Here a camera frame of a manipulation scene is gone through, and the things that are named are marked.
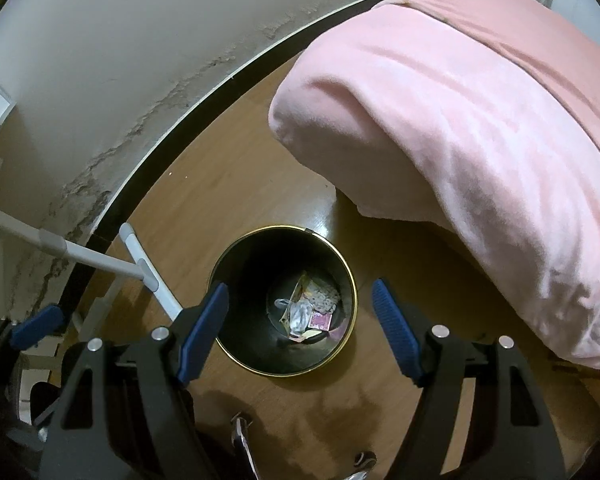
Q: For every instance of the trash scraps in bin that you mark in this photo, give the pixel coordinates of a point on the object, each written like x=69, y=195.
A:
x=300, y=287

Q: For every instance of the clear plastic bag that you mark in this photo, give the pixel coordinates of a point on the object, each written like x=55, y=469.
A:
x=298, y=316

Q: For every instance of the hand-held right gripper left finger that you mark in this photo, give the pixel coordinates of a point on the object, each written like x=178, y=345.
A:
x=202, y=330

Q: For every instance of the pink blanket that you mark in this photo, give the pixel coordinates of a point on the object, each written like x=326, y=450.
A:
x=455, y=135

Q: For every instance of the white bubble sheet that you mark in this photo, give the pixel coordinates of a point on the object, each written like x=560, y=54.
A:
x=325, y=300

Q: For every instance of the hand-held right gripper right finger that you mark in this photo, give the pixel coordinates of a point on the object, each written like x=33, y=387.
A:
x=395, y=330

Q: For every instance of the chrome chair base leg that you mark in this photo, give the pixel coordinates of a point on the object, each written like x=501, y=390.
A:
x=242, y=440

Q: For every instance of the black bin with gold rim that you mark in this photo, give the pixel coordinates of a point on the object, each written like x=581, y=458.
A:
x=250, y=310

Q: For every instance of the white metal tube frame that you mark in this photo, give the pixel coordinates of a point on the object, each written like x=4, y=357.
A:
x=100, y=260

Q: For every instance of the small pink packet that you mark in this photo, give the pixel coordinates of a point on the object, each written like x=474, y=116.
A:
x=322, y=320

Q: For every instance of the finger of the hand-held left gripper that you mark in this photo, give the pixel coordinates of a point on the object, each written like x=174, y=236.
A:
x=35, y=326

